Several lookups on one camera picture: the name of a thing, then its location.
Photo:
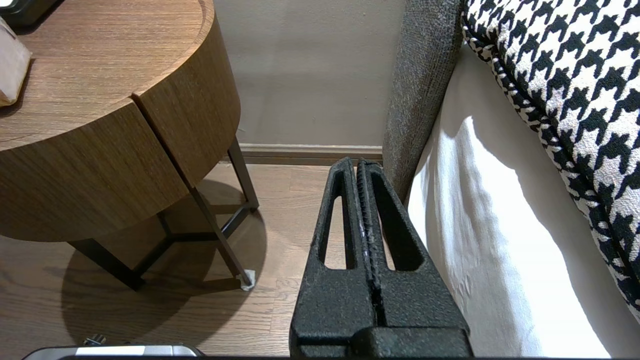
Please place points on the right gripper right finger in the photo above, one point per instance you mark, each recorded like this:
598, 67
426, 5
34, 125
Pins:
420, 300

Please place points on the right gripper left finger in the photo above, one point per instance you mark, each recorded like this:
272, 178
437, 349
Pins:
330, 310

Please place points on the curved wooden nightstand drawer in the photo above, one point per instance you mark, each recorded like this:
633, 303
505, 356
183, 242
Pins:
75, 185

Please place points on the white gold tissue pack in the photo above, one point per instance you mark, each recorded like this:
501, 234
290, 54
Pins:
12, 65

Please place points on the silver robot base edge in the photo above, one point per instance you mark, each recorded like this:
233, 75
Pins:
125, 351

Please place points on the white leg foot pad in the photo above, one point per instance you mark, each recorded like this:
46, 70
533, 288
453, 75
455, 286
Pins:
247, 280

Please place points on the white bed sheet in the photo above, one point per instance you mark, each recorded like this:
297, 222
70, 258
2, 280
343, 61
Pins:
500, 225

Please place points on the dark metal nightstand legs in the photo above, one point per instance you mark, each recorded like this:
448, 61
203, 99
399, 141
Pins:
220, 235

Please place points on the grey fabric headboard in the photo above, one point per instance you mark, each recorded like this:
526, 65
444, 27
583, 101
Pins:
420, 90

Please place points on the black white houndstooth pillow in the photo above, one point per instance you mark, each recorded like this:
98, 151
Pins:
575, 100

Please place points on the round wooden nightstand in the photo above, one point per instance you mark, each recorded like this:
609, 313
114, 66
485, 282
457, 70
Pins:
100, 50

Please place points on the white black telephone base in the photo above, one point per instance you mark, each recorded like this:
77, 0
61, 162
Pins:
22, 10

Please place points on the grey wall baseboard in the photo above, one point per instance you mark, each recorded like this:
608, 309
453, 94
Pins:
310, 152

